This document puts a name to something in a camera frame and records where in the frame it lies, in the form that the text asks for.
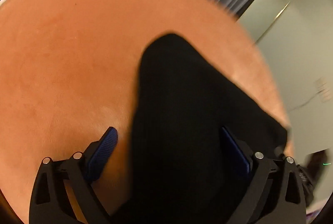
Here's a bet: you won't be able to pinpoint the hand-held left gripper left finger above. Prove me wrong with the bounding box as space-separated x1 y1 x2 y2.
29 126 119 224

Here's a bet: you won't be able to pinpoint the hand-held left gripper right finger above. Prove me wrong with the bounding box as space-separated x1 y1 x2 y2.
221 126 308 224

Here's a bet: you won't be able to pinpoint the black pants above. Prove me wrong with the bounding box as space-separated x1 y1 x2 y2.
112 34 290 224

